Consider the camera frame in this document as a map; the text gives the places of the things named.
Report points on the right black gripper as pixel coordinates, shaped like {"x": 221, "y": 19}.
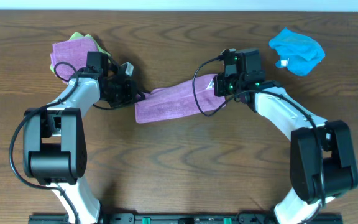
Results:
{"x": 219, "y": 86}

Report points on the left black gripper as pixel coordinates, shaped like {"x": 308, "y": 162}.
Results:
{"x": 130, "y": 94}

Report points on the purple microfibre cloth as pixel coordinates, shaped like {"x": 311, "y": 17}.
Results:
{"x": 185, "y": 99}

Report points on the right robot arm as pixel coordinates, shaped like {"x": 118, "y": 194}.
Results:
{"x": 322, "y": 161}

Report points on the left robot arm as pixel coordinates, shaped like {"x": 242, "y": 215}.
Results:
{"x": 54, "y": 139}

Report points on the crumpled blue cloth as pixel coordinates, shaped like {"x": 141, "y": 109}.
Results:
{"x": 297, "y": 52}

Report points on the folded purple cloth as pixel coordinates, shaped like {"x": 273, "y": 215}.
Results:
{"x": 70, "y": 56}

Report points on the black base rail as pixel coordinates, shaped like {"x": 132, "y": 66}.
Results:
{"x": 129, "y": 218}

